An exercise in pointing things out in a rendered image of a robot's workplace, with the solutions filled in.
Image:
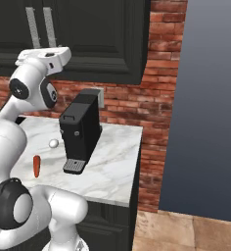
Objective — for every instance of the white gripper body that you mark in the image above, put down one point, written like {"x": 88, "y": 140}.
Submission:
{"x": 31, "y": 56}

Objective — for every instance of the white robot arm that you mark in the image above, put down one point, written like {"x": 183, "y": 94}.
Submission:
{"x": 6, "y": 143}

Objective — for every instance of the black coffee machine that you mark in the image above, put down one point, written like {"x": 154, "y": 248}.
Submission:
{"x": 80, "y": 130}

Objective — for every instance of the dark wall cabinet door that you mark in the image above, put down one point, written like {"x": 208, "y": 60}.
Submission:
{"x": 9, "y": 29}
{"x": 101, "y": 36}

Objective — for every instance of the orange carrot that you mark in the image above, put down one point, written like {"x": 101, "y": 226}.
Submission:
{"x": 36, "y": 166}

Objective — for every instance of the dark base cabinet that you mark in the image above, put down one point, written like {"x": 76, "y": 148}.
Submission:
{"x": 111, "y": 225}

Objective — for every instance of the white egg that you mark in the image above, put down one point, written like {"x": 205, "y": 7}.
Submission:
{"x": 54, "y": 143}

